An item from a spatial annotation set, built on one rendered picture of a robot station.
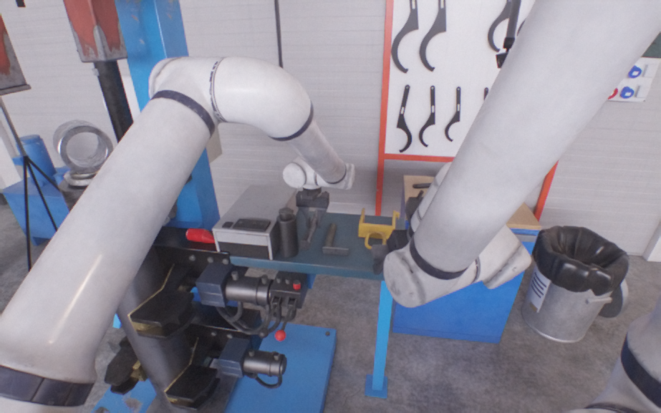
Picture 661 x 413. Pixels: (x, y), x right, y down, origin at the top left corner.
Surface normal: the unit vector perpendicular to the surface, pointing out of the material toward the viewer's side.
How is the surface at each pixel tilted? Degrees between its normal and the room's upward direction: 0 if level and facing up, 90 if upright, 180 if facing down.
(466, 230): 105
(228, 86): 76
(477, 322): 90
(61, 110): 90
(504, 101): 89
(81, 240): 37
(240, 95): 89
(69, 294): 53
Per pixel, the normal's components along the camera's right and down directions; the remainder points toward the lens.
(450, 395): -0.01, -0.87
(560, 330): -0.40, 0.50
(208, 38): -0.17, 0.48
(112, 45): 0.98, 0.08
